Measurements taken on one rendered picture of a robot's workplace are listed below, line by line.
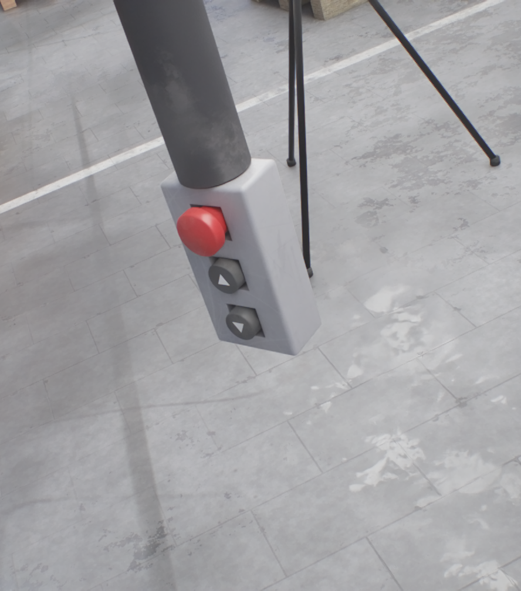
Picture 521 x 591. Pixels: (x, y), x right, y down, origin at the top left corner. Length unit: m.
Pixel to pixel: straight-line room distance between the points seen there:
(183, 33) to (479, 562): 1.22
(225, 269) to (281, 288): 0.04
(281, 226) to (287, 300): 0.05
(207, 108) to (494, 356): 1.48
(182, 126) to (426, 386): 1.43
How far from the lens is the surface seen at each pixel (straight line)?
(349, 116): 3.10
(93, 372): 2.22
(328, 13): 4.19
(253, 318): 0.53
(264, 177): 0.49
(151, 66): 0.46
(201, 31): 0.46
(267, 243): 0.50
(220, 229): 0.49
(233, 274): 0.51
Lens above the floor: 1.24
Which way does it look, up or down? 34 degrees down
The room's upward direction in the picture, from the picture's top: 19 degrees counter-clockwise
